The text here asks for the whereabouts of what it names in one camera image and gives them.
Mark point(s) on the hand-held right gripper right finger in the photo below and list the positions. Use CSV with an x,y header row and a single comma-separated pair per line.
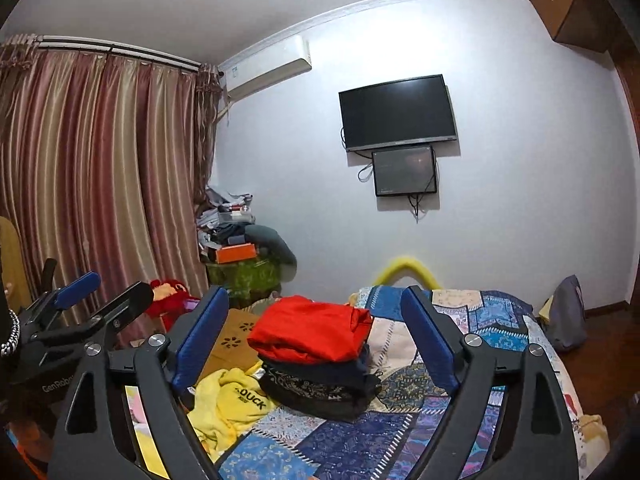
x,y
430,332

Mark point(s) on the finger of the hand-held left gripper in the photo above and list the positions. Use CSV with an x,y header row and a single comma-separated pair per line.
x,y
77,287
122,305

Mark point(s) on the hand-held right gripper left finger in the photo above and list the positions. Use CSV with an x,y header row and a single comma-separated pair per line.
x,y
210,330

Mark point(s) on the red garment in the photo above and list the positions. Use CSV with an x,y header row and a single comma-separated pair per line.
x,y
305,327

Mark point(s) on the person's left forearm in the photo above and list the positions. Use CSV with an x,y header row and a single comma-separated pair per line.
x,y
25,447

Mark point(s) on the brown patterned cloth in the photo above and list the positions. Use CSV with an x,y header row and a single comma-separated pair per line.
x,y
240,340

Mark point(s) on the red plush toy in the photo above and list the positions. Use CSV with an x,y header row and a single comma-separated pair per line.
x,y
167,300

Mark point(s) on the green printed box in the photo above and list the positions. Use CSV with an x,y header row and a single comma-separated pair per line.
x,y
245,280

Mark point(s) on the tan wooden board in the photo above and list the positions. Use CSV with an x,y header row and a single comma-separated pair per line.
x,y
15,260

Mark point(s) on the yellow foam tube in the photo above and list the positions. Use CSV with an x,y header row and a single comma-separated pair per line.
x,y
405,265

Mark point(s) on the yellow printed garment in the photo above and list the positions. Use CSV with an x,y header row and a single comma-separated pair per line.
x,y
235,400

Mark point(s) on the orange box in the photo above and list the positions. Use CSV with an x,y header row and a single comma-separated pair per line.
x,y
237,253

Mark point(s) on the blue patchwork quilt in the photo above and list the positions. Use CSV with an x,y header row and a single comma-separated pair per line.
x,y
390,410

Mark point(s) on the dark blue garment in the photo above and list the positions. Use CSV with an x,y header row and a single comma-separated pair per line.
x,y
345,367

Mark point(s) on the dark grey cloth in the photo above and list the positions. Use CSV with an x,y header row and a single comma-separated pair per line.
x,y
272,245

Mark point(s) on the pile of household clutter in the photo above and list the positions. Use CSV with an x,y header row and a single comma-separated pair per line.
x,y
220,215

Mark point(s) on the pale yellow bag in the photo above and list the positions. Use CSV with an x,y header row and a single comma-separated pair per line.
x,y
546,312

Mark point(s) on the black patterned garment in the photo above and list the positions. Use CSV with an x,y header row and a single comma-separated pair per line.
x,y
320,395

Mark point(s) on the striped pink brown curtain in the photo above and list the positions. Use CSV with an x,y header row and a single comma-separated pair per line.
x,y
100,160

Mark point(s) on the grey purple backpack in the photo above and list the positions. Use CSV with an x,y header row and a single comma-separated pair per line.
x,y
567,315

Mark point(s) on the white air conditioner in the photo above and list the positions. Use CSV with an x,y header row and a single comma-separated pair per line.
x,y
265,72

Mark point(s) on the small black wall monitor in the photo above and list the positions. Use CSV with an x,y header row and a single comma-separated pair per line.
x,y
404,170

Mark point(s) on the black wall television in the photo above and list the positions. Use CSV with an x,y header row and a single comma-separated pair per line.
x,y
397,112

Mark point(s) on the curtain rail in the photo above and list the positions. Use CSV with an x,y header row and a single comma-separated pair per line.
x,y
125,52

